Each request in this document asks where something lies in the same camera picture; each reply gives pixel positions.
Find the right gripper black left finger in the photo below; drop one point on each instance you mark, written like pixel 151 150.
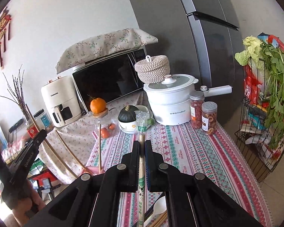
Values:
pixel 130 176

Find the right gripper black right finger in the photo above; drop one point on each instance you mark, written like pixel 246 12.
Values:
pixel 155 178

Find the pink perforated utensil basket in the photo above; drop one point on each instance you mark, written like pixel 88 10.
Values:
pixel 94 170

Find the light wooden chopstick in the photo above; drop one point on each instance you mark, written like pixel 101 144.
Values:
pixel 99 148

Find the disposable chopsticks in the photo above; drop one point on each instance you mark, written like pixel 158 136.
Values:
pixel 141 121

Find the black chopstick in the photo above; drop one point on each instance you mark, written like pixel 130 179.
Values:
pixel 150 210

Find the person's left hand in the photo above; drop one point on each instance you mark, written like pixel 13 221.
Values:
pixel 24 205

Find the white plastic spoon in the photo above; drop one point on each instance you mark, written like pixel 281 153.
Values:
pixel 158 208

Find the wooden chopstick on table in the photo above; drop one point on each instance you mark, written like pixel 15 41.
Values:
pixel 160 220

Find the small red fruit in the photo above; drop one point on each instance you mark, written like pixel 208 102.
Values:
pixel 112 126
pixel 104 133

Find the white oval baking dish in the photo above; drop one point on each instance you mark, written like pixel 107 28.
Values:
pixel 131 127

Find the clear glass jar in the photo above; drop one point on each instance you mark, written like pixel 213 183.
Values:
pixel 106 117

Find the red label glass vase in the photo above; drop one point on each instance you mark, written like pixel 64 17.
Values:
pixel 31 128

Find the dark green squash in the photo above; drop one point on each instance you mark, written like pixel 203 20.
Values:
pixel 127 114

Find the white floral cloth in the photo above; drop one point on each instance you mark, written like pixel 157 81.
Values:
pixel 78 136

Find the orange mandarin fruit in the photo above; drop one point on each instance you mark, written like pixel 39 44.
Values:
pixel 97 105

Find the dried slices jar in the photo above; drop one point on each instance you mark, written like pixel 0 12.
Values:
pixel 209 117

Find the white electric cooking pot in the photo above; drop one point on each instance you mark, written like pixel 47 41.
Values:
pixel 169 100

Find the dried twig bouquet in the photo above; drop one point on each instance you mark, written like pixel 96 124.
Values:
pixel 15 90

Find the red dried fruit jar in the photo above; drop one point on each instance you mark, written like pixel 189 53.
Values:
pixel 196 101

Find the black microwave oven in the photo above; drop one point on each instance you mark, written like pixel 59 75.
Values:
pixel 109 78

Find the white air fryer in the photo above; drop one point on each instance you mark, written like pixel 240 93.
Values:
pixel 61 101

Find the floral microwave cover cloth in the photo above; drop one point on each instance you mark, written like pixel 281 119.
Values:
pixel 103 45

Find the grey refrigerator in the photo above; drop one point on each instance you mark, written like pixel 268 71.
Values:
pixel 200 38

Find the red chinese knot decoration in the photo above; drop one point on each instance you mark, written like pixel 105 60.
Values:
pixel 5 32

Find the green leafy vegetables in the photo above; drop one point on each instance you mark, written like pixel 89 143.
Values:
pixel 274 64

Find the napa cabbage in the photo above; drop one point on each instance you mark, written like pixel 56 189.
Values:
pixel 252 53

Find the woven rope basket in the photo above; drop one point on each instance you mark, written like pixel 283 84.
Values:
pixel 152 69

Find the black wire rack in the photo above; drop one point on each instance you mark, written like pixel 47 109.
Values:
pixel 258 142

